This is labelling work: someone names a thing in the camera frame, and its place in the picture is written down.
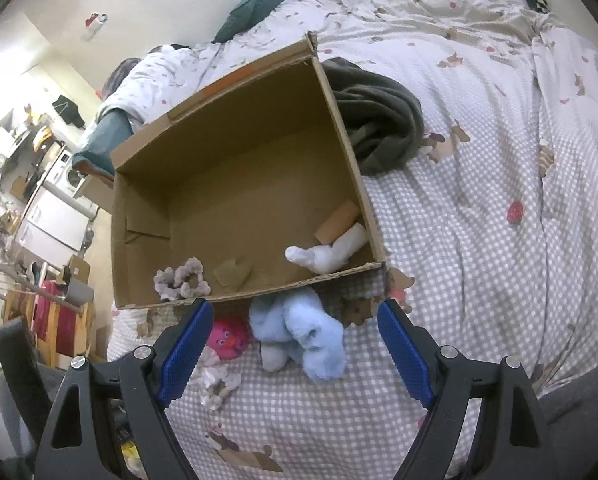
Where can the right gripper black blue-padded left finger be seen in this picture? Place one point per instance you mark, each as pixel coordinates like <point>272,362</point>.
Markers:
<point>79,440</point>

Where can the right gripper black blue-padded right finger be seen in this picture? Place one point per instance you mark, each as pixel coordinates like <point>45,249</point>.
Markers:
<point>511,439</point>

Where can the white fluffy scrunchie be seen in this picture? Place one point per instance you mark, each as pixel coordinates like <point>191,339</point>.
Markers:
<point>213,381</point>

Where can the light blue plush toy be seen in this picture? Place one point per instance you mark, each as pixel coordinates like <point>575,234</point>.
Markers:
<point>293,326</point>

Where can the beige tube sock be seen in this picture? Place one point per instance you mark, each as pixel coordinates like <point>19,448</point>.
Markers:
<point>338,223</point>

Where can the white cabinet drawers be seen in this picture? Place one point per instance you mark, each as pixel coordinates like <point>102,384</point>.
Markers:
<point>51,229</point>

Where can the white washing machine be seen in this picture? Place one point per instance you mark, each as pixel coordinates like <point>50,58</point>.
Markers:
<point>63,177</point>

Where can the mauve fluffy scrunchie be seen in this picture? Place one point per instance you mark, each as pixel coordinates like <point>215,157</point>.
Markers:
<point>184,282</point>

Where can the pink round plush toy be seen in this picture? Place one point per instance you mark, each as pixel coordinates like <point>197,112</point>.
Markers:
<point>229,338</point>

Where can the checkered printed bed quilt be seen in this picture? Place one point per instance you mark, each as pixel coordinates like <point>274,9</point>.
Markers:
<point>497,223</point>

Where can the teal pillow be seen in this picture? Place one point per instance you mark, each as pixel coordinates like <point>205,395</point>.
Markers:
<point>109,142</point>

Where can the white sock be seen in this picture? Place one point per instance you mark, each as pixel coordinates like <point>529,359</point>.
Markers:
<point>327,259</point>

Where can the brown cardboard box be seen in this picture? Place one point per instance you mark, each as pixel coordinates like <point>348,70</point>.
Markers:
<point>233,176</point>

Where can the dark grey garment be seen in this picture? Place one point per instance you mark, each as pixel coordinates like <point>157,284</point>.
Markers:
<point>383,119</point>

